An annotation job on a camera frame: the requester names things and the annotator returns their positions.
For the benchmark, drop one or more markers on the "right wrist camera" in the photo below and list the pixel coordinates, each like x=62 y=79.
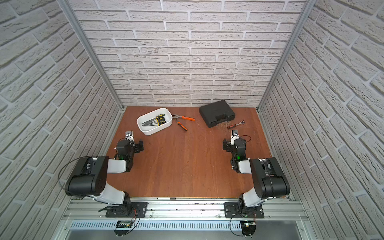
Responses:
x=235 y=134

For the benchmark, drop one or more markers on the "small circuit board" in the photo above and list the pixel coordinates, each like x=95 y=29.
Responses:
x=248 y=228
x=124 y=227

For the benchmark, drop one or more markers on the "red handled ratchet wrench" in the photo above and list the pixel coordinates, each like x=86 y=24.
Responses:
x=235 y=125

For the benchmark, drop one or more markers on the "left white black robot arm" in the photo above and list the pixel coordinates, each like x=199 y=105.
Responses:
x=89 y=176

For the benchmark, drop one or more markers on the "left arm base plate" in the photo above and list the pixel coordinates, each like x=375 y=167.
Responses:
x=132 y=210

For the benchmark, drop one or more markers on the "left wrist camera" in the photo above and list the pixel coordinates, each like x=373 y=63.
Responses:
x=129 y=136

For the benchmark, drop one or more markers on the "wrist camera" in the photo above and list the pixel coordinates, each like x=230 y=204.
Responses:
x=235 y=134
x=129 y=136

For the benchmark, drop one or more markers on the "white plastic storage box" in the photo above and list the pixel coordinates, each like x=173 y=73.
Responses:
x=159 y=114

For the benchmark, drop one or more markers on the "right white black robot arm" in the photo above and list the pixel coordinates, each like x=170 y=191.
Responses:
x=269 y=180

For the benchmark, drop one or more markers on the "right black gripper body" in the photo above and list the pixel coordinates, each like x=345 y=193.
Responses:
x=227 y=145

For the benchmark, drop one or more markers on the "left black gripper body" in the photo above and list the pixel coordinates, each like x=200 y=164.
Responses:
x=137 y=146

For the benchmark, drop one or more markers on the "orange handled pliers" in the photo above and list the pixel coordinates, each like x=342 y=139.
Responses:
x=177 y=117

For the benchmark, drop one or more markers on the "aluminium front rail frame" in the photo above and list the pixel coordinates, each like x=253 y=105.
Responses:
x=282 y=217

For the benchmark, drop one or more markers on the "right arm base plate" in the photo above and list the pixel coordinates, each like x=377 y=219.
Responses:
x=236 y=210

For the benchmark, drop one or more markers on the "black plastic tool case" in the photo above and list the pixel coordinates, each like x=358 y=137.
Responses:
x=216 y=113

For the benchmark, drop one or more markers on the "left small circuit board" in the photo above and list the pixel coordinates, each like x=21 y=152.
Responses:
x=124 y=227

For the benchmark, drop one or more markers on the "right small circuit board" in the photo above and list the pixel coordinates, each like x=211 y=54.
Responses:
x=248 y=228

